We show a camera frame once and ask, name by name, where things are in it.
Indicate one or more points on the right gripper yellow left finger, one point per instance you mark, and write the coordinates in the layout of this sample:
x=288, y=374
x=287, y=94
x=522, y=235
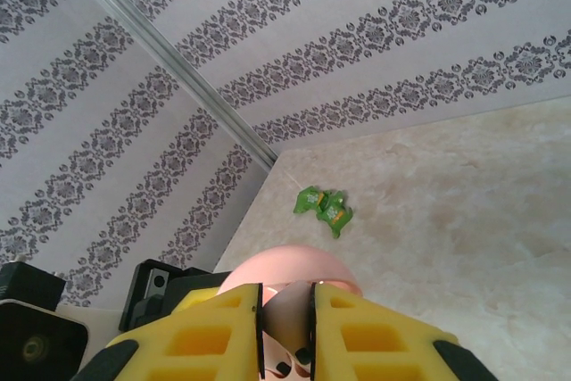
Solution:
x=201, y=341

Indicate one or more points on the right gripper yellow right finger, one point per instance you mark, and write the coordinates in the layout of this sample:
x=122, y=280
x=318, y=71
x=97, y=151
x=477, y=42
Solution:
x=379, y=345

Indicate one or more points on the green snack packet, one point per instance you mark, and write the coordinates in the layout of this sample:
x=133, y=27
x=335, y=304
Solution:
x=334, y=216
x=310, y=199

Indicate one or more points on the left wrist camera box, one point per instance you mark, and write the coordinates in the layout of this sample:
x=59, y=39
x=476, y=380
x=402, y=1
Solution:
x=35, y=345

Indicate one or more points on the aluminium corner post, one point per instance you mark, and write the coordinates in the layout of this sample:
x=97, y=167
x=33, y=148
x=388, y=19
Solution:
x=134, y=22

